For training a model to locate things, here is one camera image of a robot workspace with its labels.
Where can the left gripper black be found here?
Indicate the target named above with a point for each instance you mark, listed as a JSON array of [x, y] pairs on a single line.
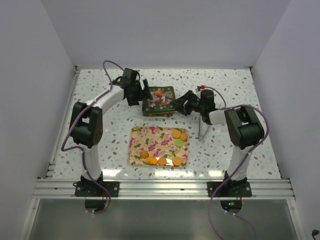
[[134, 101]]

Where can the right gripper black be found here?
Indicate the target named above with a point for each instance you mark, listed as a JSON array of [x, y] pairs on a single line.
[[179, 102]]

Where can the gold tin lid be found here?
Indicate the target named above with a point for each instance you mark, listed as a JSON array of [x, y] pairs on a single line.
[[161, 99]]

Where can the metal tongs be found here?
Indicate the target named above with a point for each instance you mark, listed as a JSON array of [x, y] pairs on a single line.
[[202, 129]]

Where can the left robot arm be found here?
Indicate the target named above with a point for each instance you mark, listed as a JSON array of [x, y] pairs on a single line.
[[86, 127]]

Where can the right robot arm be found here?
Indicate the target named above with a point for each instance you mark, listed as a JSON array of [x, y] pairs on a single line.
[[247, 127]]

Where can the floral cookie tin box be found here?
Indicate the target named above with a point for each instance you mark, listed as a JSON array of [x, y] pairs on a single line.
[[153, 113]]

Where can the round orange cookie top-right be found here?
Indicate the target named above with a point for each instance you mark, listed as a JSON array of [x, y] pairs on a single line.
[[176, 134]]

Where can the scalloped orange cookie right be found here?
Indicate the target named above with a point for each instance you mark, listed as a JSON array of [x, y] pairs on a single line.
[[183, 136]]

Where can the green sandwich cookie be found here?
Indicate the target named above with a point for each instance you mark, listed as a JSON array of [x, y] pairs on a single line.
[[179, 143]]

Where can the floral serving tray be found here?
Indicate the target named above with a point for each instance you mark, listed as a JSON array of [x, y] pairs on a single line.
[[159, 142]]

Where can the swirl butter cookie lower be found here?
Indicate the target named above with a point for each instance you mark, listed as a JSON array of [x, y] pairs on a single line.
[[144, 154]]

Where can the dotted round cookie bottom-right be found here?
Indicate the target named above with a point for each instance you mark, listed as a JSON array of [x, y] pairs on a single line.
[[177, 161]]

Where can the plain round orange cookie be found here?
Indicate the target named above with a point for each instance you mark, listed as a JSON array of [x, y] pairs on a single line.
[[162, 161]]

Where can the orange fish cookie lower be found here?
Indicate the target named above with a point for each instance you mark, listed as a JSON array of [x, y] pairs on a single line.
[[151, 160]]

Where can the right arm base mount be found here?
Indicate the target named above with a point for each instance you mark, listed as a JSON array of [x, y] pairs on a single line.
[[231, 189]]

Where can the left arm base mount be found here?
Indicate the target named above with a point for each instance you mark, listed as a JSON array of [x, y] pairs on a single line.
[[92, 190]]

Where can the aluminium frame rail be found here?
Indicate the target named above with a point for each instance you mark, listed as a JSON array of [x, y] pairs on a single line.
[[168, 189]]

